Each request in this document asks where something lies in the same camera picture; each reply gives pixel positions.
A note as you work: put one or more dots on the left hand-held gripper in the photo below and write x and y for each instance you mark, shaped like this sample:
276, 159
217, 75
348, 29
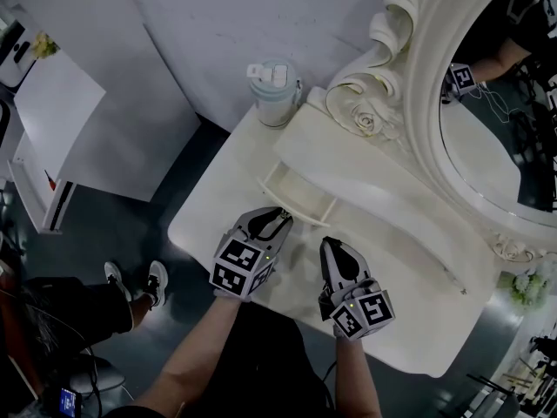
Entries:
237, 264

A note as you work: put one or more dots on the white dressing table drawer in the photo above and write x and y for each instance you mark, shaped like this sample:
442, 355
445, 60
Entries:
296, 185

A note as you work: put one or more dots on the white and black device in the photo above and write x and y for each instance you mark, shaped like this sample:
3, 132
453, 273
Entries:
15, 57

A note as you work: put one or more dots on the person's black clothing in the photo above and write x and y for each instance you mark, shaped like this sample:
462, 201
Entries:
261, 364

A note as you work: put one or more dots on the white cabinet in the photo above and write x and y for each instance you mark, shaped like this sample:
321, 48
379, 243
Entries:
56, 116

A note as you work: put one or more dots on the white artificial flower bunch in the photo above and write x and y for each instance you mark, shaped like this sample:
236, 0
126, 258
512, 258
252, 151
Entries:
528, 287

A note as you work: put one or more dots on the pale yellow flower bunch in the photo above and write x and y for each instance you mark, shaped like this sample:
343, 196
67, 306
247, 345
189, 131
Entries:
43, 45

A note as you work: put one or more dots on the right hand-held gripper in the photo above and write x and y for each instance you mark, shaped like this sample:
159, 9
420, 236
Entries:
359, 309

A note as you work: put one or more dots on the brown wooden furniture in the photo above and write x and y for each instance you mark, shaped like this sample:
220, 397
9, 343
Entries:
15, 333

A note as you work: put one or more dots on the black stand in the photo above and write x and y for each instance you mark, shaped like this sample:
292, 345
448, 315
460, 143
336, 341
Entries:
518, 381

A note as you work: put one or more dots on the person's left forearm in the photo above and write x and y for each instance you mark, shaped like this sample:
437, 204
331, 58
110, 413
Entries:
196, 355

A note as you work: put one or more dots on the grey stool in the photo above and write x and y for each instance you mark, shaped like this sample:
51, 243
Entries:
102, 379

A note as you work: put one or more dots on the oval mirror ornate white frame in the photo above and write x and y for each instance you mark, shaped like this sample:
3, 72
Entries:
428, 116

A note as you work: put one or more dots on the pale green tumbler white lid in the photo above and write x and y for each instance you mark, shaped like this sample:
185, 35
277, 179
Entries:
274, 98

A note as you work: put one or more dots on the device with blue screen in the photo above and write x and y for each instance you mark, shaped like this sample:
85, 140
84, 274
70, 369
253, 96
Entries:
69, 402

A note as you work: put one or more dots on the white dressing table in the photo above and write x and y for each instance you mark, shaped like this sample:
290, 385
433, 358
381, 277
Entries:
209, 216

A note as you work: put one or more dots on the person's right forearm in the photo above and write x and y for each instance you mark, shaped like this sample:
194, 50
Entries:
354, 377

